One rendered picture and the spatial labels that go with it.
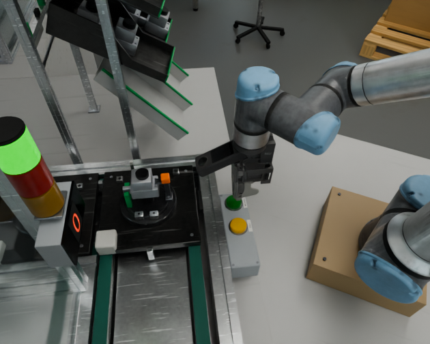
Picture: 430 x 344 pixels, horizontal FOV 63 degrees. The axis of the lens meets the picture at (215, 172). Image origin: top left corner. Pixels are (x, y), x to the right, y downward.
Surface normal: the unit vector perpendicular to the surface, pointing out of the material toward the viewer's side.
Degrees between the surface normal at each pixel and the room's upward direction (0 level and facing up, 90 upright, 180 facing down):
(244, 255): 0
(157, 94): 45
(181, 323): 0
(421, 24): 90
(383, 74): 57
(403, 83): 87
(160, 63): 25
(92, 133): 0
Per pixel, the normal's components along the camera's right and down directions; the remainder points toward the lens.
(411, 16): -0.51, 0.65
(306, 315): 0.02, -0.64
